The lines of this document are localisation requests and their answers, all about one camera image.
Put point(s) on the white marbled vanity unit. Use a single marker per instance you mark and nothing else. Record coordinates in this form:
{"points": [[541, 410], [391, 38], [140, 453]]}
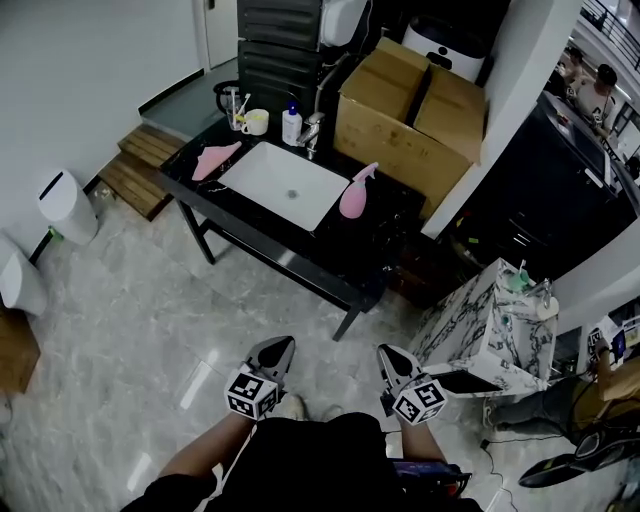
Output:
{"points": [[475, 320]]}

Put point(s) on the white mug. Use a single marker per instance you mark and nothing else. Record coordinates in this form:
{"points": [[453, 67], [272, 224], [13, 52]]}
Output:
{"points": [[257, 124]]}

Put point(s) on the black device with blue screen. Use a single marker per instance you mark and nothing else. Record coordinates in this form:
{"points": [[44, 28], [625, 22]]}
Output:
{"points": [[430, 475]]}

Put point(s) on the pink cloth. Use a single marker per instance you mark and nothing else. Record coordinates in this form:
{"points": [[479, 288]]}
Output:
{"points": [[210, 160]]}

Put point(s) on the white toothbrush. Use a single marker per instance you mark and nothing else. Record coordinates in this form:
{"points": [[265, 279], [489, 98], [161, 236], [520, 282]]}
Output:
{"points": [[245, 105]]}

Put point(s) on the person's shoe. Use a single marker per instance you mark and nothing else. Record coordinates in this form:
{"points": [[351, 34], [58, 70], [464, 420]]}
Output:
{"points": [[296, 407], [332, 412]]}

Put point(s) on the plain white bin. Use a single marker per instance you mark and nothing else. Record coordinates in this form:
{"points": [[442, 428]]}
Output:
{"points": [[20, 285]]}

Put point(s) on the white bin with black slot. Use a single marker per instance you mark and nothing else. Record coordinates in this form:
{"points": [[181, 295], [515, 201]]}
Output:
{"points": [[65, 210]]}

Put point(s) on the black metal railing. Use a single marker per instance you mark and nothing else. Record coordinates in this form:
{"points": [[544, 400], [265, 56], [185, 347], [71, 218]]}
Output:
{"points": [[615, 30]]}

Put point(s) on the white pump bottle blue cap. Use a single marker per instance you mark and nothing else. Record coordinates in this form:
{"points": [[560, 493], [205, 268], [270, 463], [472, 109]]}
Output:
{"points": [[291, 127]]}

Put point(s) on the white appliance with black face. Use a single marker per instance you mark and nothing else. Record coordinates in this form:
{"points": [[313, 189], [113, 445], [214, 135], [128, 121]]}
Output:
{"points": [[450, 42]]}

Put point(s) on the person's right shoe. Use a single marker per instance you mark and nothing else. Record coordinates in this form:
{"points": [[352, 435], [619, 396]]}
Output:
{"points": [[332, 412]]}

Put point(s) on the large cardboard box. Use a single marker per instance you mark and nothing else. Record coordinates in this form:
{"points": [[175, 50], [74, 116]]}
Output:
{"points": [[390, 135]]}

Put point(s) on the person's right forearm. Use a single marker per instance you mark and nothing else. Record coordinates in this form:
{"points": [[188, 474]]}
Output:
{"points": [[422, 440]]}

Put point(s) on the pink spray bottle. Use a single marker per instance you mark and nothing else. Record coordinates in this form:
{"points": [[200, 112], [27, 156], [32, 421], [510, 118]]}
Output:
{"points": [[354, 197]]}

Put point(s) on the person's left shoe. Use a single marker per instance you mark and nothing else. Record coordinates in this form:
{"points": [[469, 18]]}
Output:
{"points": [[296, 407]]}

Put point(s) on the black marble vanity table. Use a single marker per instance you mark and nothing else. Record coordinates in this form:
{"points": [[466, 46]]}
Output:
{"points": [[360, 260]]}

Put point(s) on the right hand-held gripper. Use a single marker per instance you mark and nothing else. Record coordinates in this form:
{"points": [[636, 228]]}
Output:
{"points": [[420, 402]]}

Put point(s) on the cream cup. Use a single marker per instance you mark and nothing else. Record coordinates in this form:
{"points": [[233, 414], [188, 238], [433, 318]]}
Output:
{"points": [[548, 309]]}

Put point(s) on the person's left forearm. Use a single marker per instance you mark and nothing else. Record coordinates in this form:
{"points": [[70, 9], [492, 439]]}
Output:
{"points": [[210, 445]]}

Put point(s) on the white rectangular sink basin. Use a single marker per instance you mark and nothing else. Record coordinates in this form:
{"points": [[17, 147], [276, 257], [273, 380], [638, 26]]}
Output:
{"points": [[280, 175]]}

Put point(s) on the chrome faucet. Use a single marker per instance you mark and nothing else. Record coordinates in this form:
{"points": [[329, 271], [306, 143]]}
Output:
{"points": [[311, 132]]}

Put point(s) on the black glossy floor appliance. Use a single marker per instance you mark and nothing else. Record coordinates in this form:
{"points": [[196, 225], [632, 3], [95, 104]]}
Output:
{"points": [[575, 457]]}

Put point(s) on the small cardboard box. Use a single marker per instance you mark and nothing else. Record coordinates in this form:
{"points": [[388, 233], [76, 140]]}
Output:
{"points": [[15, 350]]}

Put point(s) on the wooden steps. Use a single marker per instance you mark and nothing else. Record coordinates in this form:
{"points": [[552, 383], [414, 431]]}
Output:
{"points": [[135, 170]]}

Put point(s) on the clear glass tumbler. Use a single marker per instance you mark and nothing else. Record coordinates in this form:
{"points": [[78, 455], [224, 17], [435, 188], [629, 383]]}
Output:
{"points": [[234, 117]]}

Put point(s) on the person's black clothing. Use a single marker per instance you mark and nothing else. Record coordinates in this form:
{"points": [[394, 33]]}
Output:
{"points": [[315, 465]]}

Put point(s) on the dark cabinet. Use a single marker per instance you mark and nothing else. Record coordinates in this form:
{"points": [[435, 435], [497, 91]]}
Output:
{"points": [[550, 200]]}

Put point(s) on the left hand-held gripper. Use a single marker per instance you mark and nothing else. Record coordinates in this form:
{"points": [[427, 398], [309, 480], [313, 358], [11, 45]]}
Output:
{"points": [[250, 387]]}

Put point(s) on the green cup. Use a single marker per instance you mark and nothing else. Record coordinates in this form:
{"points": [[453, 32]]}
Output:
{"points": [[517, 282]]}

